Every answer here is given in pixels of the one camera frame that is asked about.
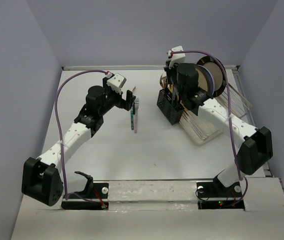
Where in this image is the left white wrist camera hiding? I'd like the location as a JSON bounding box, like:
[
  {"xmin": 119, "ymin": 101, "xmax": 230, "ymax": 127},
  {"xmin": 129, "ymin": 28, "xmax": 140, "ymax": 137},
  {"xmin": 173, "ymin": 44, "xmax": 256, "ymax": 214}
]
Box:
[{"xmin": 106, "ymin": 73, "xmax": 127, "ymax": 95}]

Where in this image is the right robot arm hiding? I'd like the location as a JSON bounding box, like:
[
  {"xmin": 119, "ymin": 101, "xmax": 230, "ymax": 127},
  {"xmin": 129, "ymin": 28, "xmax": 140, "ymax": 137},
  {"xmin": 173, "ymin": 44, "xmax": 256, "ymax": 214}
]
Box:
[{"xmin": 161, "ymin": 63, "xmax": 273, "ymax": 196}]

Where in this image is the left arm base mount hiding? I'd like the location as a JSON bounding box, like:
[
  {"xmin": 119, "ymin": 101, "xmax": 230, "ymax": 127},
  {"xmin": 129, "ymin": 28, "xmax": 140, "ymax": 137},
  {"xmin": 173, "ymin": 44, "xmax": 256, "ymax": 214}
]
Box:
[{"xmin": 61, "ymin": 171, "xmax": 109, "ymax": 211}]

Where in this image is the silver fork pink handle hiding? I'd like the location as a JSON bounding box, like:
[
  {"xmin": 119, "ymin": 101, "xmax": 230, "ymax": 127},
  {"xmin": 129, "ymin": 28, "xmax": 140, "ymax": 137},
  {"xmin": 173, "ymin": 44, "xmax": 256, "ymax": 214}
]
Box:
[{"xmin": 134, "ymin": 97, "xmax": 139, "ymax": 133}]

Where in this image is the black utensil caddy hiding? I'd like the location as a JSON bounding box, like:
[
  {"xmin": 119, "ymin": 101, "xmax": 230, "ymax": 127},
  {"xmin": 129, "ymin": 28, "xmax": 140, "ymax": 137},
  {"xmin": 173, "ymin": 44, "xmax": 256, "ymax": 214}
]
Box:
[{"xmin": 157, "ymin": 88, "xmax": 184, "ymax": 125}]

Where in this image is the clear drain tray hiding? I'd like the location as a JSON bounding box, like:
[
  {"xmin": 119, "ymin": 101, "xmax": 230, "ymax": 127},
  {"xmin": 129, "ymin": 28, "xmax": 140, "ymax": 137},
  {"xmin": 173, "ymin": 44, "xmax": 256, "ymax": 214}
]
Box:
[{"xmin": 179, "ymin": 111, "xmax": 222, "ymax": 146}]

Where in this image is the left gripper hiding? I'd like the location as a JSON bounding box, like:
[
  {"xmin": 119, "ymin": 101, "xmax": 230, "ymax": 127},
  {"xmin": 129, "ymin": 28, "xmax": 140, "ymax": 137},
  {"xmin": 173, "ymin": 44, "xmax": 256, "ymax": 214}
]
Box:
[{"xmin": 99, "ymin": 78, "xmax": 135, "ymax": 117}]

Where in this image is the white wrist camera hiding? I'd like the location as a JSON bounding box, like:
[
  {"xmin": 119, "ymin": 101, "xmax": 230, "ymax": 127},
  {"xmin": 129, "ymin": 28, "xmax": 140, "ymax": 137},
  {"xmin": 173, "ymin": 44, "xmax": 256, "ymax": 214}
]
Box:
[
  {"xmin": 166, "ymin": 45, "xmax": 186, "ymax": 69},
  {"xmin": 106, "ymin": 73, "xmax": 127, "ymax": 95}
]

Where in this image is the brown rimmed beige plate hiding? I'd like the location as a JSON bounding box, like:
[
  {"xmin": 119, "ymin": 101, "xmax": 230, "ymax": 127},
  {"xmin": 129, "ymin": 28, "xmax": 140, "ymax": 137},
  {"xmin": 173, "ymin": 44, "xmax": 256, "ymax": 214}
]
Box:
[{"xmin": 196, "ymin": 65, "xmax": 209, "ymax": 93}]

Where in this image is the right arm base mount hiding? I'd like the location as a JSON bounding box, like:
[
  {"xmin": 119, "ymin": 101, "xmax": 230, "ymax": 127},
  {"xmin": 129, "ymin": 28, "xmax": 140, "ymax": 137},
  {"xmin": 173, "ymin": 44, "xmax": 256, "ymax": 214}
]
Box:
[{"xmin": 195, "ymin": 168, "xmax": 248, "ymax": 209}]

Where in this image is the wire dish rack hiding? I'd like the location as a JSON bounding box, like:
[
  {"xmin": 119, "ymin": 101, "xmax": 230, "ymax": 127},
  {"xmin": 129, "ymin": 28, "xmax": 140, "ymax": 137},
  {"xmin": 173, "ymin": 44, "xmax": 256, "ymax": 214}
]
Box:
[{"xmin": 216, "ymin": 84, "xmax": 253, "ymax": 119}]

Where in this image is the purple plate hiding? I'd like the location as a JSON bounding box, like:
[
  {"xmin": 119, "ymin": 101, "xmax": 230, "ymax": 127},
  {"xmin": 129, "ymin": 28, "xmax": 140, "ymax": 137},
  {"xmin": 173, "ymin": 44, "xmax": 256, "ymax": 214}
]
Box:
[{"xmin": 202, "ymin": 66, "xmax": 215, "ymax": 95}]

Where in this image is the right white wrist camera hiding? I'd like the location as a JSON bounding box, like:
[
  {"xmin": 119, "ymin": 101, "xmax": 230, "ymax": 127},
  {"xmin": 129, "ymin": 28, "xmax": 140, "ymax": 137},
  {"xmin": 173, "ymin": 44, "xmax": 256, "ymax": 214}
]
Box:
[{"xmin": 166, "ymin": 45, "xmax": 186, "ymax": 69}]

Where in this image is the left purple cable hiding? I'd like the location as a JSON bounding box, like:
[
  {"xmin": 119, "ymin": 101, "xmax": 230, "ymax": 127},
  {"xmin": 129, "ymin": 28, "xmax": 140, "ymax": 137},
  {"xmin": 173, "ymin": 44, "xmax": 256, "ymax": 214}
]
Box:
[{"xmin": 56, "ymin": 70, "xmax": 112, "ymax": 201}]

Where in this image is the black patterned plate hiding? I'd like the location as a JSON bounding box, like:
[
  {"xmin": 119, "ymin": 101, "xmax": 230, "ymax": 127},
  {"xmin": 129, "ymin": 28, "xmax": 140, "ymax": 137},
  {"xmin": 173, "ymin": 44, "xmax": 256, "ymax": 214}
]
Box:
[{"xmin": 197, "ymin": 56, "xmax": 226, "ymax": 97}]

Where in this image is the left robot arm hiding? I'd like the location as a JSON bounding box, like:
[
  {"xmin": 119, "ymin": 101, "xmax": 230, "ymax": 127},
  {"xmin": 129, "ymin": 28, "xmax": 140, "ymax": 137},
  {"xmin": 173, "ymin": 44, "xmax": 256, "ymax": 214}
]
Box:
[{"xmin": 22, "ymin": 73, "xmax": 136, "ymax": 207}]

